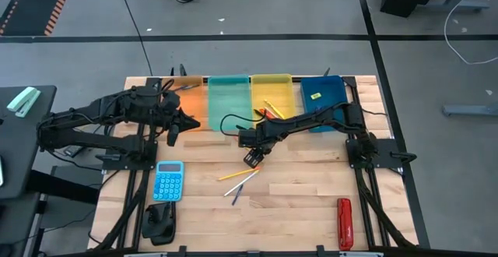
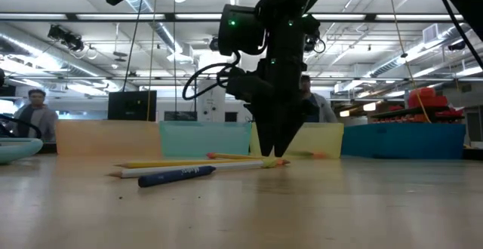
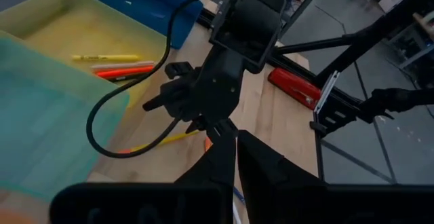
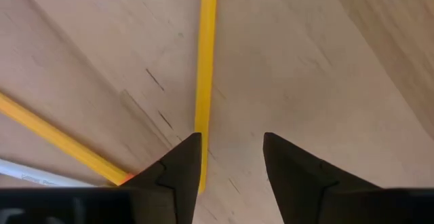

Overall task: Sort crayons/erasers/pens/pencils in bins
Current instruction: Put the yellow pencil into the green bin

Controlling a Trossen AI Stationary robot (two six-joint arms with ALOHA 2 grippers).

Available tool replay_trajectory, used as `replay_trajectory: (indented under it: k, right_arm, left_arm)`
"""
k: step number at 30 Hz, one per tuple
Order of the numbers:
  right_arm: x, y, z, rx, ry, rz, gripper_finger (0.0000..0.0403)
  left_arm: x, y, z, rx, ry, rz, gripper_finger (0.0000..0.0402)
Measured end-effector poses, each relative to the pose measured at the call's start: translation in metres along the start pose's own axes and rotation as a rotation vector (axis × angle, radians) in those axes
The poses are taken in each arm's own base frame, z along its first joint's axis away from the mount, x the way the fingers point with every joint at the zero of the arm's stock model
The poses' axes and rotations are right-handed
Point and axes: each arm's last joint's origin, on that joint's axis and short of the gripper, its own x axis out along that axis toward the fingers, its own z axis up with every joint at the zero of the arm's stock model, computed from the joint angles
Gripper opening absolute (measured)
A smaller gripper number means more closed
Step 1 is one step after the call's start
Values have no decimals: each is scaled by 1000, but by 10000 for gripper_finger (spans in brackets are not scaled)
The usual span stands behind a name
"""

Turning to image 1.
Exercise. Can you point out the yellow pencil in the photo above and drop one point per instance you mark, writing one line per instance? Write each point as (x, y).
(237, 174)

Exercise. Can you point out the blue crayon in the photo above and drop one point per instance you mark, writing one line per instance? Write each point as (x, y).
(237, 194)

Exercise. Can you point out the striped black floor mat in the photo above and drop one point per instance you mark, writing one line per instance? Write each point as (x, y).
(31, 4)

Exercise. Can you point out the yellow highlighter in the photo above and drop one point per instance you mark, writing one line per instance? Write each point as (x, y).
(274, 109)

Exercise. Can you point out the black hole punch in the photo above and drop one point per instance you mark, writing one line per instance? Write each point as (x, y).
(157, 226)

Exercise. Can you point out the mint green stapler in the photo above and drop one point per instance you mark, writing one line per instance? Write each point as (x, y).
(23, 101)

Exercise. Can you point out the black power brick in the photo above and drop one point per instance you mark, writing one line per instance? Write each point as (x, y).
(74, 152)

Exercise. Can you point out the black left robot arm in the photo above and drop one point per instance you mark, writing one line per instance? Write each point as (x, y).
(97, 111)

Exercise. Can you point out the yellow translucent plastic bin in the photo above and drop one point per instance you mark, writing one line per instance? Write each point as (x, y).
(272, 89)

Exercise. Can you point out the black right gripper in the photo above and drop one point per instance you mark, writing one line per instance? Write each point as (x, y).
(268, 136)

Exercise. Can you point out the white pencil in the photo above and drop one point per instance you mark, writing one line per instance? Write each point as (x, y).
(241, 183)

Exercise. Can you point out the teal translucent plastic bin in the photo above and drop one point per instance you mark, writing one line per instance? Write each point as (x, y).
(229, 97)

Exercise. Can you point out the blue calculator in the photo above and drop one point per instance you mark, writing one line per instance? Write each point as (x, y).
(168, 181)

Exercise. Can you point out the orange translucent plastic bin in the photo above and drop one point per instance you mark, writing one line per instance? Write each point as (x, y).
(194, 101)

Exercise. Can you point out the lime eraser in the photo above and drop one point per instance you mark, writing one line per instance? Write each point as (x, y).
(316, 96)

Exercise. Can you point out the red stapler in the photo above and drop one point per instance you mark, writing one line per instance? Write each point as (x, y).
(345, 224)

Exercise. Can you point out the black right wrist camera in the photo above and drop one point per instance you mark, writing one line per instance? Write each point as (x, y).
(248, 138)

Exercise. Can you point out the black side desk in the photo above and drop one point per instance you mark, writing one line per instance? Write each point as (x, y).
(23, 152)

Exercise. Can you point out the black desk base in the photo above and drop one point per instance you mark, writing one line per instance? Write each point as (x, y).
(58, 183)

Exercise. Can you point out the black aluminium table frame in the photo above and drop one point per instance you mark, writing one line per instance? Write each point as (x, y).
(116, 164)

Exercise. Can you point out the dark thin pen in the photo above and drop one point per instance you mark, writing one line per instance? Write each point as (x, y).
(186, 88)

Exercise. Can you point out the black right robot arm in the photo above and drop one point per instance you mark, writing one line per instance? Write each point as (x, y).
(311, 120)

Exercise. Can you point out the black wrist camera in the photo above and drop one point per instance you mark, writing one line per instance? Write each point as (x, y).
(171, 100)
(248, 138)

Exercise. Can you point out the blue plastic bin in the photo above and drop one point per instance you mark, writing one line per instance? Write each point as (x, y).
(327, 89)

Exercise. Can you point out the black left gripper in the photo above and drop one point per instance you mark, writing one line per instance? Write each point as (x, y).
(171, 120)

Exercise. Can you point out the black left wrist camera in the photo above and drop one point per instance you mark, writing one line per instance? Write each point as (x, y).
(171, 100)

